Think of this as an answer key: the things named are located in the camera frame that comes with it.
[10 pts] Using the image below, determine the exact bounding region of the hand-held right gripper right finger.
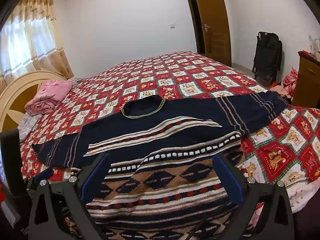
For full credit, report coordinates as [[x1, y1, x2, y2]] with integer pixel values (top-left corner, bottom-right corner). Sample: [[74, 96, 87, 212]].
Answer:
[[212, 152, 294, 240]]

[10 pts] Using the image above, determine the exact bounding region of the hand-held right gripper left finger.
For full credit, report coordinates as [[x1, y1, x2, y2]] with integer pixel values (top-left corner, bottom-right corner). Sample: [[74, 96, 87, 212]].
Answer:
[[27, 152, 112, 240]]

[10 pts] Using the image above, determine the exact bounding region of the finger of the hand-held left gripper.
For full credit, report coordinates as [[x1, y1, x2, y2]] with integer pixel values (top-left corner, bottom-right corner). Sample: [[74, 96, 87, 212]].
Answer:
[[25, 169, 55, 196]]

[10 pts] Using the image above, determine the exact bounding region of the navy patterned knit sweater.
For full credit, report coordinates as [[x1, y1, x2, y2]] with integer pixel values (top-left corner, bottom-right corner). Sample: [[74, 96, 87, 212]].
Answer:
[[32, 90, 289, 240]]

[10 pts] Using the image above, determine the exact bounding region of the pile of red clothes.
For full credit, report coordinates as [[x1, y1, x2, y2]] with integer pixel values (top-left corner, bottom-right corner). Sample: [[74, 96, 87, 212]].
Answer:
[[269, 67, 299, 98]]

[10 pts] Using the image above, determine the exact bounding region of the grey floral pillow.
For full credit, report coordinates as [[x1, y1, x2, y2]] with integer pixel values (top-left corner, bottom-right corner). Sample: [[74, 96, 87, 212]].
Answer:
[[17, 114, 43, 140]]

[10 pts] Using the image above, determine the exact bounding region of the cream wooden headboard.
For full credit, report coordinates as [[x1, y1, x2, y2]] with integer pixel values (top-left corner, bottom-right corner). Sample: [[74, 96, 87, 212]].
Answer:
[[0, 70, 68, 133]]

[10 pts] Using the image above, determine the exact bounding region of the folded pink quilt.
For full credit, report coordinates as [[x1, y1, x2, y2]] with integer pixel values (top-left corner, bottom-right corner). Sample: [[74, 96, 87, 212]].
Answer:
[[24, 79, 73, 117]]

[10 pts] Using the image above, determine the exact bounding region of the pink bed sheet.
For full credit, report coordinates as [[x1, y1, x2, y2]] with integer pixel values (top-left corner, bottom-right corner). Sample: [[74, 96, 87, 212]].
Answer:
[[285, 179, 320, 214]]

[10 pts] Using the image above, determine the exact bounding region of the red printed bed blanket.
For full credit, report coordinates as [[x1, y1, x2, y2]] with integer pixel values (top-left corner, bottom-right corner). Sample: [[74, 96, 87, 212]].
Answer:
[[19, 51, 320, 190]]

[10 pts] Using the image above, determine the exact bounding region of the beige patterned curtain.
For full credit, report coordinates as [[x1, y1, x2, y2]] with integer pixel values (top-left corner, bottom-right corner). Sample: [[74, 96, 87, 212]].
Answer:
[[0, 0, 74, 88]]

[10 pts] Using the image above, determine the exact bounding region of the wooden cabinet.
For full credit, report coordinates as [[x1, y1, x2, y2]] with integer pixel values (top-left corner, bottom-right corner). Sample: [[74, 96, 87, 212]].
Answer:
[[291, 51, 320, 108]]

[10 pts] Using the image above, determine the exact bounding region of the black bag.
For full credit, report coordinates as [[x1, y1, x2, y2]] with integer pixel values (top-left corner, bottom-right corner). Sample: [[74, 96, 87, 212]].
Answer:
[[251, 31, 283, 84]]

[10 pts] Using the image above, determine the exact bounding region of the white plastic bag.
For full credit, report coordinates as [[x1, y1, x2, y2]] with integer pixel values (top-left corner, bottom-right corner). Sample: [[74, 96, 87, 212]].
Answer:
[[307, 34, 320, 60]]

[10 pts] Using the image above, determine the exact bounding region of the brown wooden door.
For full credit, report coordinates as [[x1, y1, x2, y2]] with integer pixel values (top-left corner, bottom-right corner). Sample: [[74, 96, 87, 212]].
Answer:
[[191, 0, 232, 67]]

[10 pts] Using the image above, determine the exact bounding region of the black cable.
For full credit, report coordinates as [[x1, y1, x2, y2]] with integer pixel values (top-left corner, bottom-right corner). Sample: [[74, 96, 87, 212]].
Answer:
[[184, 215, 209, 240]]

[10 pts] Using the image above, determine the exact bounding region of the dark door frame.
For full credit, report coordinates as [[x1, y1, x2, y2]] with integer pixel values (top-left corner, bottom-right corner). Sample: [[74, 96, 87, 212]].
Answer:
[[183, 0, 203, 54]]

